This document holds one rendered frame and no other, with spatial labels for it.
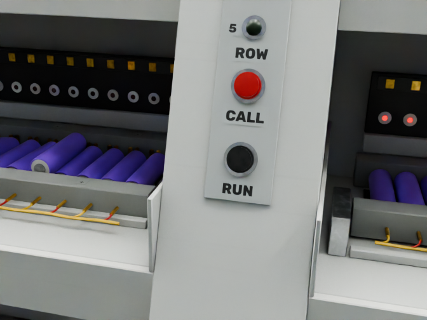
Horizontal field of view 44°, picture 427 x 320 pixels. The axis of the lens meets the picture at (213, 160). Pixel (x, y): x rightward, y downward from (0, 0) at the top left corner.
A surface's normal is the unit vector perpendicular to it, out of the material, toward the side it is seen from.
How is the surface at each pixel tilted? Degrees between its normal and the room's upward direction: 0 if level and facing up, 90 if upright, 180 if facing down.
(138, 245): 20
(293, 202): 90
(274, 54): 90
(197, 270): 90
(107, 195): 110
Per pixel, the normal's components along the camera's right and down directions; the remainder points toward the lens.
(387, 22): -0.23, 0.35
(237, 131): -0.21, 0.00
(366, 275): 0.02, -0.93
